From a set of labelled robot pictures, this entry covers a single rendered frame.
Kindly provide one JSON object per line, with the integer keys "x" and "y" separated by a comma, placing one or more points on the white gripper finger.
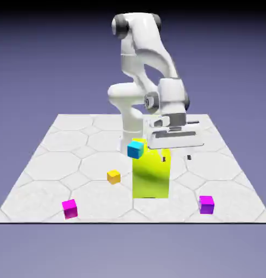
{"x": 188, "y": 156}
{"x": 164, "y": 155}

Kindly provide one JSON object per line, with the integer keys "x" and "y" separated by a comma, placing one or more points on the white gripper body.
{"x": 178, "y": 141}

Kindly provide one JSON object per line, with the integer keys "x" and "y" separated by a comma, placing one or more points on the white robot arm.
{"x": 146, "y": 54}

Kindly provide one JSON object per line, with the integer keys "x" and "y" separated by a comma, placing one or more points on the small cyan cube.
{"x": 135, "y": 149}

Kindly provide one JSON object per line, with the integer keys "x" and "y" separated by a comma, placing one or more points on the small purple cube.
{"x": 206, "y": 205}

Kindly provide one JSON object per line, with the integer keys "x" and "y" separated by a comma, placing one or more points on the small yellow cube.
{"x": 113, "y": 177}

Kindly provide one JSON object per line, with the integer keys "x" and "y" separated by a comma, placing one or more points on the small magenta cube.
{"x": 70, "y": 209}

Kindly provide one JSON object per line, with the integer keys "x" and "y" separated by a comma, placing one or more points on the large yellow-green box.
{"x": 150, "y": 178}

